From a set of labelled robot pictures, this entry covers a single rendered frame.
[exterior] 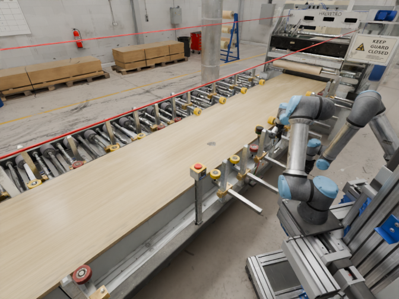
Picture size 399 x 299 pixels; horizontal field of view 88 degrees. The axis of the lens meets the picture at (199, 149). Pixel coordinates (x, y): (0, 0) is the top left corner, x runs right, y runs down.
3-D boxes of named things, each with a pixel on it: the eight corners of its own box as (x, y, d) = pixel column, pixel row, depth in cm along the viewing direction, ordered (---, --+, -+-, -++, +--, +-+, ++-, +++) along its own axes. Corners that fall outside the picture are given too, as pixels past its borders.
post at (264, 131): (257, 173, 193) (268, 129, 165) (256, 175, 191) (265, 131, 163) (255, 171, 195) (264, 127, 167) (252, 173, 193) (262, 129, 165)
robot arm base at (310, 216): (333, 222, 108) (341, 209, 102) (308, 227, 106) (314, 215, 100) (314, 199, 120) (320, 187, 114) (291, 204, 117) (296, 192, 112)
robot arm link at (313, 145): (320, 145, 139) (307, 141, 144) (315, 158, 146) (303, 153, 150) (323, 140, 145) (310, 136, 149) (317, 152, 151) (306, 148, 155)
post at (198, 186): (202, 222, 147) (203, 175, 120) (198, 226, 144) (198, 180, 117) (198, 218, 149) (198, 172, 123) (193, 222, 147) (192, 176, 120)
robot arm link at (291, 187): (312, 204, 98) (323, 93, 101) (279, 199, 100) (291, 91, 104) (304, 200, 110) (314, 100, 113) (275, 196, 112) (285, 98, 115)
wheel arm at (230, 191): (261, 213, 143) (262, 209, 141) (259, 216, 141) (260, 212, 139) (214, 181, 168) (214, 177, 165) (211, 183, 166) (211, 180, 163)
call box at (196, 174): (206, 177, 121) (206, 167, 116) (198, 183, 117) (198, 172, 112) (198, 171, 125) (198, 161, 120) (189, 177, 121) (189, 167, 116)
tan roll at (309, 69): (358, 82, 303) (361, 73, 296) (355, 83, 296) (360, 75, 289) (269, 64, 384) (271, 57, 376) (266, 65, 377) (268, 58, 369)
